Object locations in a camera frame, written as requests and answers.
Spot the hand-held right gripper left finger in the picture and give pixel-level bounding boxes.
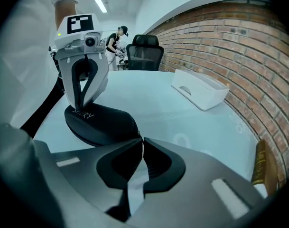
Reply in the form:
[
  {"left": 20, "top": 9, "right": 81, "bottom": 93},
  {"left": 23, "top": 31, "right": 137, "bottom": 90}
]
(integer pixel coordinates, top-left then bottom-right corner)
[{"left": 34, "top": 138, "right": 145, "bottom": 228}]

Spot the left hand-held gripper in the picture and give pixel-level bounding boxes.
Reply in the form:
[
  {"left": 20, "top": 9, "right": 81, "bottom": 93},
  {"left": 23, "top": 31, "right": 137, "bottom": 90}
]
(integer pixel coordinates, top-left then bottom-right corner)
[{"left": 54, "top": 13, "right": 110, "bottom": 111}]

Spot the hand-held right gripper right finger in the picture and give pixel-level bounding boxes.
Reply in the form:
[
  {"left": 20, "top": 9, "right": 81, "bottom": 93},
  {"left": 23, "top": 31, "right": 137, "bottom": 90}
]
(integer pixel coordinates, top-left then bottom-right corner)
[{"left": 125, "top": 137, "right": 270, "bottom": 228}]

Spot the black glasses case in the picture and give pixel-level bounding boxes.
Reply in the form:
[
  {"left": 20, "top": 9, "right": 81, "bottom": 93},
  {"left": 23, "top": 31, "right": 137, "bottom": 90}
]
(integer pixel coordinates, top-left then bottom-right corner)
[{"left": 64, "top": 102, "right": 143, "bottom": 148}]

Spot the person's left forearm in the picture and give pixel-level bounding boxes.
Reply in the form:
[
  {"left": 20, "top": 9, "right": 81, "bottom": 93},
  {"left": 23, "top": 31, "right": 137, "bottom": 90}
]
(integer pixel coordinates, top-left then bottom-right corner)
[{"left": 54, "top": 0, "right": 79, "bottom": 31}]

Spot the brown book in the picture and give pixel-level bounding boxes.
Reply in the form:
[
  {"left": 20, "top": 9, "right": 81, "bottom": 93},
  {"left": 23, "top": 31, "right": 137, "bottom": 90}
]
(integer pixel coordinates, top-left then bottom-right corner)
[{"left": 250, "top": 138, "right": 278, "bottom": 197}]

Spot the black office chair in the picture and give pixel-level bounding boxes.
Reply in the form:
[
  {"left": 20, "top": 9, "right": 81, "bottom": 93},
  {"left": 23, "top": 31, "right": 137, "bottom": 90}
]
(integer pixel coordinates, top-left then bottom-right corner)
[{"left": 125, "top": 34, "right": 165, "bottom": 72}]

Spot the person's white shirt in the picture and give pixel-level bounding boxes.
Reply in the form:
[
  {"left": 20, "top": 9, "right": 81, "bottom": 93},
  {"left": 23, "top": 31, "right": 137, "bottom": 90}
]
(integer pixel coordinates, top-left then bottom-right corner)
[{"left": 0, "top": 0, "right": 88, "bottom": 130}]

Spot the ceiling light strip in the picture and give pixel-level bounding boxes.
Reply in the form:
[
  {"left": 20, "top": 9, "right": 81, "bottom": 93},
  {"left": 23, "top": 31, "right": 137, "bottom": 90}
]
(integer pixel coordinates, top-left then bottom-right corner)
[{"left": 94, "top": 0, "right": 108, "bottom": 14}]

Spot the white plastic box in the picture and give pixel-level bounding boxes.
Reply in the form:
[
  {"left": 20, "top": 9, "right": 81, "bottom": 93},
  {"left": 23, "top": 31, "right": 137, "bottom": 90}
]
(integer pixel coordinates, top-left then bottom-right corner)
[{"left": 170, "top": 69, "right": 230, "bottom": 112}]

